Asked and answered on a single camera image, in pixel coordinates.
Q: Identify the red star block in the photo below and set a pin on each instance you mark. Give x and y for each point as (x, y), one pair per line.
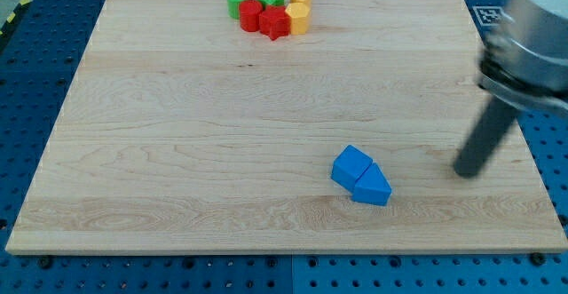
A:
(274, 22)

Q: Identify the black white fiducial marker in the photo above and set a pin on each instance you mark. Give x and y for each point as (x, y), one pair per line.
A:
(488, 15)

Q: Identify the yellow black hazard tape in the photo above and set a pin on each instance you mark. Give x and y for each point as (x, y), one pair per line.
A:
(14, 17)

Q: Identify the yellow hexagon block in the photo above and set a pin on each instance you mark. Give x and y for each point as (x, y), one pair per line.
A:
(300, 18)

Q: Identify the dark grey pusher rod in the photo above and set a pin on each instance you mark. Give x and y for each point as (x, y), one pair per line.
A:
(491, 127)

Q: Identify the red cylinder block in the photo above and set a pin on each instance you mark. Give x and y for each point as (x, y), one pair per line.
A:
(249, 12)

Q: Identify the blue cube block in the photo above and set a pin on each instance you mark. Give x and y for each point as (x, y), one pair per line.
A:
(349, 166)

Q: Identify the blue triangular prism block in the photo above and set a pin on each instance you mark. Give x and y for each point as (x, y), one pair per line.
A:
(372, 187)

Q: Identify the light wooden board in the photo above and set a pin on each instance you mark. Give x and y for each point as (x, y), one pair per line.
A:
(181, 134)

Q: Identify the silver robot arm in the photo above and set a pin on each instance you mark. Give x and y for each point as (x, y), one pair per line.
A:
(524, 62)

